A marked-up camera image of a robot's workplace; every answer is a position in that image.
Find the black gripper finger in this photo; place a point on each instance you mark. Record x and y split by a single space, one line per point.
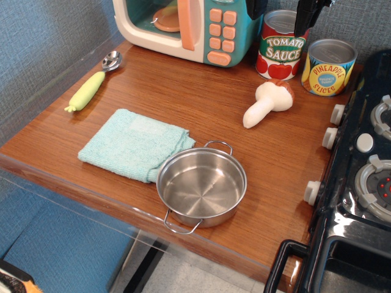
255 8
307 14

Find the yellow handled metal spoon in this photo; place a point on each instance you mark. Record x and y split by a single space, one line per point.
87 91

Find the light blue folded cloth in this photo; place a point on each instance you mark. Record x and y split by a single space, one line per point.
135 146

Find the teal toy microwave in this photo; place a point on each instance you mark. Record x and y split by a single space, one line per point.
217 33

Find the tomato sauce can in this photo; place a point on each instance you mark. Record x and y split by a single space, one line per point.
280 51

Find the pineapple slices can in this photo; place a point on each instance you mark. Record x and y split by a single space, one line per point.
328 66

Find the plush white brown mushroom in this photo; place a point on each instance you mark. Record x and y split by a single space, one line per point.
274 95

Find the stainless steel pot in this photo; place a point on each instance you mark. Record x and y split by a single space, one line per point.
201 187

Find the black toy stove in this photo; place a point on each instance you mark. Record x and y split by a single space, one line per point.
349 245

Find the black tray with orange item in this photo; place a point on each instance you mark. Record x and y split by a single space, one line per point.
15 280

